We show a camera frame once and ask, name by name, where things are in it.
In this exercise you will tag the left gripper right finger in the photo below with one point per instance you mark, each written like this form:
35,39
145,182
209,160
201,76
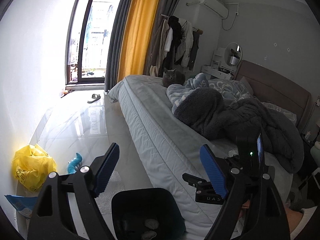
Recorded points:
213,171

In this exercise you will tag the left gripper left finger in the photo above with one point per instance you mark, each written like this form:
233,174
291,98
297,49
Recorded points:
104,167

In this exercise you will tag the black trash bin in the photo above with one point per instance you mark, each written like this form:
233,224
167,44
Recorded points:
150,213

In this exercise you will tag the blue dinosaur toy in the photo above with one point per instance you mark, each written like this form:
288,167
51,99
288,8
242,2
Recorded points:
74,164

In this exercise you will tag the bed with grey sheet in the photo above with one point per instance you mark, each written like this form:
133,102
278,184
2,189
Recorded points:
167,147

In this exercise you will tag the dark grey fleece blanket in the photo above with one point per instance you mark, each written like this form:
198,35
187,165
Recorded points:
214,120

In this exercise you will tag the blue patterned duvet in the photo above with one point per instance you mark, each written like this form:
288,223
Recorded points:
230,91

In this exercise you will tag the yellow plastic bag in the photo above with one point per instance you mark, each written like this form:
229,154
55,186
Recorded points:
31,165

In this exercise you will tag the grey slipper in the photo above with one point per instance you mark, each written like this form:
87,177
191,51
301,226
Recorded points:
94,98

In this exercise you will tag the blue white paper bag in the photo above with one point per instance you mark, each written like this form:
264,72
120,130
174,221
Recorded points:
23,205

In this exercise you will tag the grey cat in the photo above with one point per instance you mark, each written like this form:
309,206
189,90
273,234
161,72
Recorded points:
171,77

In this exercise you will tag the white dresser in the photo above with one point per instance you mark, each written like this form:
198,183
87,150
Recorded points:
218,68

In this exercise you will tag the brown headboard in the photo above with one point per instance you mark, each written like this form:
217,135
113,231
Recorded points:
270,86

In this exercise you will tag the round vanity mirror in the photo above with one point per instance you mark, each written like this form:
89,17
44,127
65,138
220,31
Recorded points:
233,54

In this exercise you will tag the clothes on rack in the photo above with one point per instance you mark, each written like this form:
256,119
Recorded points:
176,45

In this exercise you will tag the grey curtain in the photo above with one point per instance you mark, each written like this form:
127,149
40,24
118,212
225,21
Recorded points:
116,39

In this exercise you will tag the white air conditioner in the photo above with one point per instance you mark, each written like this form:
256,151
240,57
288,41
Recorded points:
213,5

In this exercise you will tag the yellow curtain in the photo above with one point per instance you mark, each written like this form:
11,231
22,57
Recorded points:
136,37

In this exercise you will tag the window with dark frame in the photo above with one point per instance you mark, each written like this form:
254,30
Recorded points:
88,41

